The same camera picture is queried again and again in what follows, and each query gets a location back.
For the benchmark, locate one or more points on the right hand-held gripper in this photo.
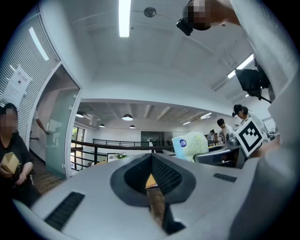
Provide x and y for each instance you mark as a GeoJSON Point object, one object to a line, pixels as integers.
{"type": "Point", "coordinates": [248, 137]}

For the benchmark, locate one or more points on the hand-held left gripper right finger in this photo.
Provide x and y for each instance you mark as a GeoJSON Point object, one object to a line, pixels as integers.
{"type": "Point", "coordinates": [206, 199]}

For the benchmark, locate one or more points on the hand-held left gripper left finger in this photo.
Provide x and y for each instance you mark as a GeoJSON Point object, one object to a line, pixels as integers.
{"type": "Point", "coordinates": [93, 187]}

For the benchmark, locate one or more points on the person's right forearm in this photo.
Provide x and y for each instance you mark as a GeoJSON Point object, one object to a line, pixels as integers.
{"type": "Point", "coordinates": [267, 147]}

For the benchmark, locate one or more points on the flower pot with flowers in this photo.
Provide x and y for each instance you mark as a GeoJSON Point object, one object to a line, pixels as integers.
{"type": "Point", "coordinates": [121, 155]}

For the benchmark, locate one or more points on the dark metal railing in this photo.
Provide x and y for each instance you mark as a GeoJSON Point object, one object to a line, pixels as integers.
{"type": "Point", "coordinates": [112, 145]}

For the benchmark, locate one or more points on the large window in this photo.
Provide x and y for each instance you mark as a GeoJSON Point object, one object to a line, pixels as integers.
{"type": "Point", "coordinates": [77, 133]}

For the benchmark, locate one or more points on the small black pendant lamp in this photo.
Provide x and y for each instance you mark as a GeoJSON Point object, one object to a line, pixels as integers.
{"type": "Point", "coordinates": [102, 125]}
{"type": "Point", "coordinates": [132, 126]}

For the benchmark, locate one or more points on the frosted glass door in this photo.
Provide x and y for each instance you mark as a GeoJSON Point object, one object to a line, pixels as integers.
{"type": "Point", "coordinates": [62, 131]}

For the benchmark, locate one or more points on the large black pendant lamp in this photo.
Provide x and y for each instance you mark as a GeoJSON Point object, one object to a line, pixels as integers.
{"type": "Point", "coordinates": [127, 117]}

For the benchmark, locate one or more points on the black chest-mounted device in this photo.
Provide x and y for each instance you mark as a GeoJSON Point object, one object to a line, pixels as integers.
{"type": "Point", "coordinates": [249, 80]}

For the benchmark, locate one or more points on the ceiling light strip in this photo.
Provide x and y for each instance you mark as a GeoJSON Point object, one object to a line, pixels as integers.
{"type": "Point", "coordinates": [243, 64]}

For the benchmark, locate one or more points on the white paper notice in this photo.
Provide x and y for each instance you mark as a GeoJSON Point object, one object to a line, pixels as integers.
{"type": "Point", "coordinates": [17, 84]}

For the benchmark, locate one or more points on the person's light shirt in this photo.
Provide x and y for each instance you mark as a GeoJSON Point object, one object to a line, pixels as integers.
{"type": "Point", "coordinates": [269, 35]}

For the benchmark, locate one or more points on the person's head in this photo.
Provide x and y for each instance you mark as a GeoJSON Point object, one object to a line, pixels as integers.
{"type": "Point", "coordinates": [211, 11]}

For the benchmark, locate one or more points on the round ceiling fixture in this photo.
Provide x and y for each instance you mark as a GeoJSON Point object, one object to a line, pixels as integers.
{"type": "Point", "coordinates": [150, 12]}

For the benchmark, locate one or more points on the long ceiling light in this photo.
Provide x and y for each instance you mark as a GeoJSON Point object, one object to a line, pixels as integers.
{"type": "Point", "coordinates": [124, 18]}

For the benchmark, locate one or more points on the black picture frame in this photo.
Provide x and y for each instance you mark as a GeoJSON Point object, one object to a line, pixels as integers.
{"type": "Point", "coordinates": [112, 157]}

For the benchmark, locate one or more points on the black head camera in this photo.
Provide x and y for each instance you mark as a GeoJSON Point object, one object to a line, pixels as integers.
{"type": "Point", "coordinates": [185, 25]}

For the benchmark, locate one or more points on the wall light strip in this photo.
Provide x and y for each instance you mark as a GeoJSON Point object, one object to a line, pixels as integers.
{"type": "Point", "coordinates": [38, 43]}

